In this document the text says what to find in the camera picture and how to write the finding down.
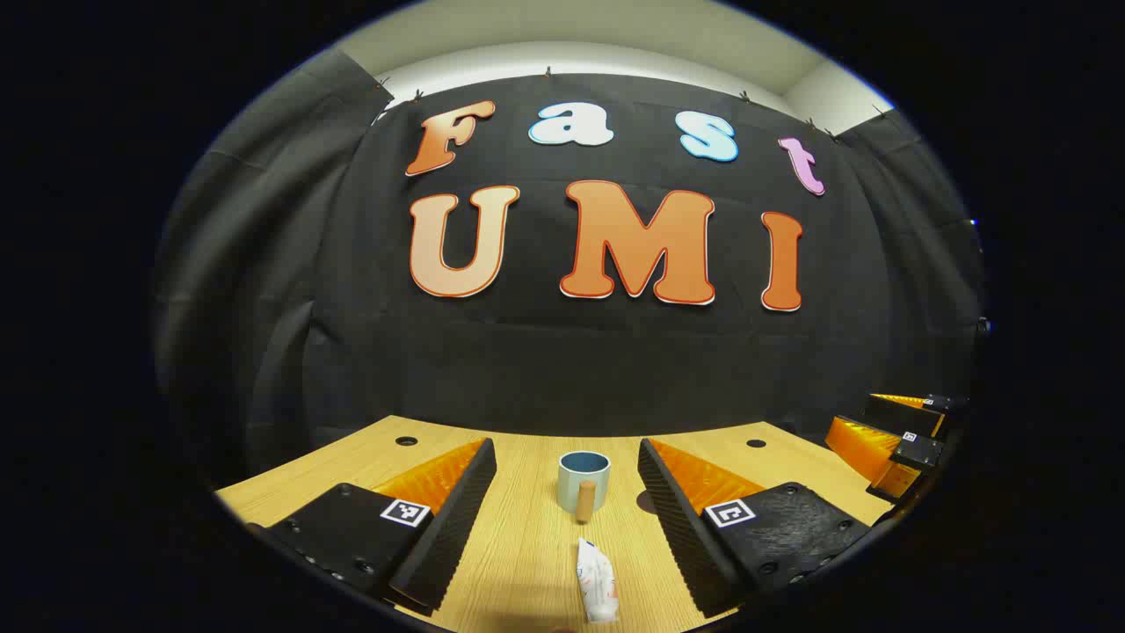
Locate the round dark coaster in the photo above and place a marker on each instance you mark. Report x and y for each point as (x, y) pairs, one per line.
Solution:
(645, 503)

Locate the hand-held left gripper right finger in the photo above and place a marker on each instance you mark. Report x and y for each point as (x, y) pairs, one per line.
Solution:
(672, 527)

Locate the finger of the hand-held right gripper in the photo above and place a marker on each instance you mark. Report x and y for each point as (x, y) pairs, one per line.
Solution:
(914, 453)
(896, 413)

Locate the black backdrop cloth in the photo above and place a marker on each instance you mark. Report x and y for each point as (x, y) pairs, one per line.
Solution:
(545, 360)

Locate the wooden desktop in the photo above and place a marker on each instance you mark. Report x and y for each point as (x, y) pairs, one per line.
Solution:
(527, 545)

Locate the white toothpaste tube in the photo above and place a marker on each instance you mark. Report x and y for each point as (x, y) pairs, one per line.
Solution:
(598, 585)

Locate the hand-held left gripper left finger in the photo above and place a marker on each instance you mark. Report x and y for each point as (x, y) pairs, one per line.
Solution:
(457, 519)

